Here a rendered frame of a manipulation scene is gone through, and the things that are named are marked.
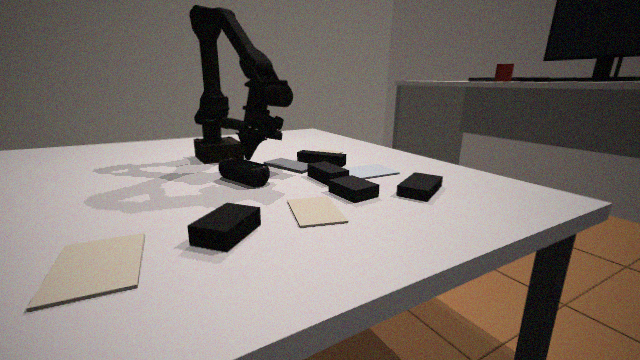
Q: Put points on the beige flat square plate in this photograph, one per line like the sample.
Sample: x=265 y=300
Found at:
x=91 y=269

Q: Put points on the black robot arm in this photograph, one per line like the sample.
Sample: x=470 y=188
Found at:
x=265 y=87

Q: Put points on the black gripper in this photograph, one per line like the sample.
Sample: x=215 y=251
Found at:
x=250 y=138

